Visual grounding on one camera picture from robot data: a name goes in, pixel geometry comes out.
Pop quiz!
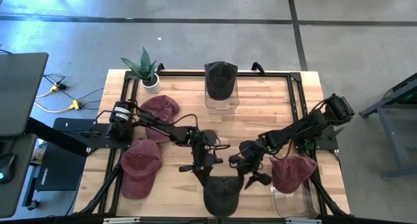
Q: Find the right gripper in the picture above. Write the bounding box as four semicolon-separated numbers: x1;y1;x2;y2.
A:
229;148;273;190

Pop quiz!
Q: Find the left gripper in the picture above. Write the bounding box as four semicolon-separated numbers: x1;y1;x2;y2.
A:
178;150;225;188

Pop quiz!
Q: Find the black baseball cap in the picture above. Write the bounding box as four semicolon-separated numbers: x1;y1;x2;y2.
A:
204;61;238;101
202;175;244;217

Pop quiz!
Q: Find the maroon baseball cap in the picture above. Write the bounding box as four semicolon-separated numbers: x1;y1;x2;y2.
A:
269;154;318;195
139;94;180;144
119;138;163;201

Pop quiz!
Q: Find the clear plastic bin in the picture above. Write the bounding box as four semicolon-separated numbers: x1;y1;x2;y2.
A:
203;63;240;116
269;158;321;219

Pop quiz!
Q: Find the white plant pot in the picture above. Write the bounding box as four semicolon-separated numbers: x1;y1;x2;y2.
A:
140;73;162;94

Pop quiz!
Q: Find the green snake plant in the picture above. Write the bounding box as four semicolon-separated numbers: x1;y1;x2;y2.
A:
120;46;158;85

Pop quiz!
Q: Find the dark metal cart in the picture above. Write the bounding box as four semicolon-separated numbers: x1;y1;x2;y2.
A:
359;72;417;181

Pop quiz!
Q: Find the black tool case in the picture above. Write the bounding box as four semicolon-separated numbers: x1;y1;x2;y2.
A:
34;142;88;192

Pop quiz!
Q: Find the black support bar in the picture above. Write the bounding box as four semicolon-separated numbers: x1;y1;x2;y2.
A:
24;116;91;158

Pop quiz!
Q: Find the dark desk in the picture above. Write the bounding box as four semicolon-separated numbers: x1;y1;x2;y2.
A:
0;132;38;218

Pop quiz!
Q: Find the black computer mouse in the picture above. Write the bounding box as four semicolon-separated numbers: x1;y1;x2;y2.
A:
0;153;16;185

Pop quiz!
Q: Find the gray laptop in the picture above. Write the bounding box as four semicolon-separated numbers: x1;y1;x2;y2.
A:
0;52;50;137

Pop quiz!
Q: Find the silver metal bracket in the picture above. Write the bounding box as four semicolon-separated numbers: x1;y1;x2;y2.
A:
103;217;141;224
285;218;323;224

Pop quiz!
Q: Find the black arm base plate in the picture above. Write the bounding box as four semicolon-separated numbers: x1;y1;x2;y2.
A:
295;124;339;152
51;117;131;150

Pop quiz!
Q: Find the black aluminium table frame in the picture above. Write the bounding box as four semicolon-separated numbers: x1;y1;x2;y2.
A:
76;61;351;218

